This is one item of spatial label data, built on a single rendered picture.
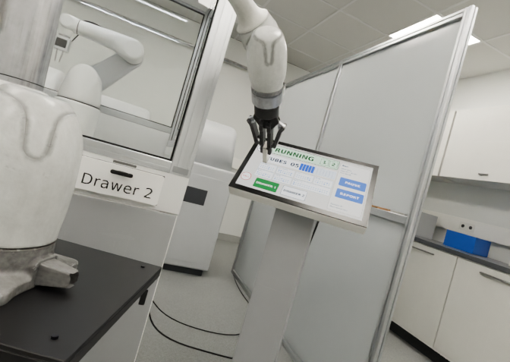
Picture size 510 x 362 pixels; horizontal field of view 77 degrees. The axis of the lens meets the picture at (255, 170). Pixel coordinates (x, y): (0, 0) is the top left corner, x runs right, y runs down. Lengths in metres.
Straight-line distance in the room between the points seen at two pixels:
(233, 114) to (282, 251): 3.54
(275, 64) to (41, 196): 0.59
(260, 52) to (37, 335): 0.69
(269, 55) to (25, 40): 0.50
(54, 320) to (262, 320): 0.98
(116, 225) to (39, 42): 0.71
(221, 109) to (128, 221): 3.51
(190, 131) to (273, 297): 0.71
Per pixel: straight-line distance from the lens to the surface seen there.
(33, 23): 0.76
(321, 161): 1.33
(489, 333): 2.93
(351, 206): 1.20
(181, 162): 1.25
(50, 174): 0.53
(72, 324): 0.50
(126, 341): 1.44
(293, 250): 1.29
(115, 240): 1.29
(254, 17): 0.97
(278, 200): 1.17
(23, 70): 0.75
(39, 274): 0.57
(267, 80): 0.87
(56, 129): 0.54
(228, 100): 4.67
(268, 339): 1.40
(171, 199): 1.26
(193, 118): 1.26
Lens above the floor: 1.02
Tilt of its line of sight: 1 degrees up
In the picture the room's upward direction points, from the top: 16 degrees clockwise
